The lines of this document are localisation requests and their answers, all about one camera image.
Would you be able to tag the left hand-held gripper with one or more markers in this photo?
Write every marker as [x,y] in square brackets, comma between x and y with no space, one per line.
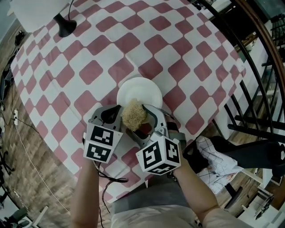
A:
[100,142]

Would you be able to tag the black chair base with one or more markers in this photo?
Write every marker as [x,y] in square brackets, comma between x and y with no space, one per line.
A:
[5,163]

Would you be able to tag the black metal rack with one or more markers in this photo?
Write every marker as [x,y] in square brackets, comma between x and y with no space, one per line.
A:
[276,29]

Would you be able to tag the person's grey trousers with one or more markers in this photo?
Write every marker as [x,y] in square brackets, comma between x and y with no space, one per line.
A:
[151,193]

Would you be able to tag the black office chair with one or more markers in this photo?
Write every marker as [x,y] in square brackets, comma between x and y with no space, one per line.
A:
[251,153]

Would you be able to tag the white round plate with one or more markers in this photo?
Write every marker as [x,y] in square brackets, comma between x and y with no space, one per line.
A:
[142,89]

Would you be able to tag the small black floor device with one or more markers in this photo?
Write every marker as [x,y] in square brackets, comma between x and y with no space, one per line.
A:
[19,37]

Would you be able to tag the table with red checkered tablecloth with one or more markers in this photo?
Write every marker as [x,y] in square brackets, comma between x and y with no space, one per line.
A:
[111,51]

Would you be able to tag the black railing with wooden handrail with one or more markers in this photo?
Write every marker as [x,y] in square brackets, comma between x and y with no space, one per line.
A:
[251,60]

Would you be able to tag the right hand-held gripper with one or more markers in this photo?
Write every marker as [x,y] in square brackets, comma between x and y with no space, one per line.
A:
[160,155]

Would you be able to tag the white shade black table lamp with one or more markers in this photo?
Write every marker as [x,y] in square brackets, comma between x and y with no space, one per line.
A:
[33,15]

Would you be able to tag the person's beige shirt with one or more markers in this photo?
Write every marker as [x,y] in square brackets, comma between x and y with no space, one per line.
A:
[155,219]

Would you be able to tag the person's right forearm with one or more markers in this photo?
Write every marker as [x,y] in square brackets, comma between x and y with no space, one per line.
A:
[196,196]

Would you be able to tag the beige noodle block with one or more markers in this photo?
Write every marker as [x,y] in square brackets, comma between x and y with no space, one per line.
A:
[133,115]

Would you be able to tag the white power strip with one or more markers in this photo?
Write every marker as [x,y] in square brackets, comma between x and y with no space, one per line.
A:
[15,116]

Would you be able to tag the person's left forearm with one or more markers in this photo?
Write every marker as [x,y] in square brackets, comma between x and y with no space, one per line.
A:
[85,196]

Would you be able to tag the white checked shirt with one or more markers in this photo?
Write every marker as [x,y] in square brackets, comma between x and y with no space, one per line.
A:
[220,169]

